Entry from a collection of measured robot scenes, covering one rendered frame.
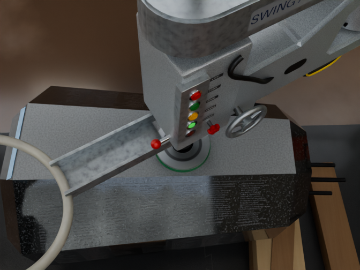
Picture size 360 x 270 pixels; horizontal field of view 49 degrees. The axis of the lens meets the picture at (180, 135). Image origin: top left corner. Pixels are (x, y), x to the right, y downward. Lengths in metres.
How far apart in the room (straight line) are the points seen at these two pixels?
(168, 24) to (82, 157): 0.65
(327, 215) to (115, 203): 1.28
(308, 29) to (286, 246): 1.27
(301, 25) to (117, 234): 1.04
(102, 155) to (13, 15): 2.09
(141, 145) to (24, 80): 1.67
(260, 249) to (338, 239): 0.48
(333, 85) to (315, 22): 1.78
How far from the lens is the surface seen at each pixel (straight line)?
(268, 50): 1.15
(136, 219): 1.63
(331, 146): 2.69
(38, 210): 1.67
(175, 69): 0.90
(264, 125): 1.68
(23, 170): 1.64
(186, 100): 0.94
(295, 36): 1.19
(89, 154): 1.32
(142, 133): 1.34
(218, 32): 0.83
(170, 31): 0.81
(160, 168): 1.55
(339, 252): 2.39
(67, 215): 1.22
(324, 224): 2.40
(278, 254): 2.15
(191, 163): 1.50
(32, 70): 2.91
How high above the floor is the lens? 2.27
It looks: 64 degrees down
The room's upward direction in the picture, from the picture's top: 5 degrees clockwise
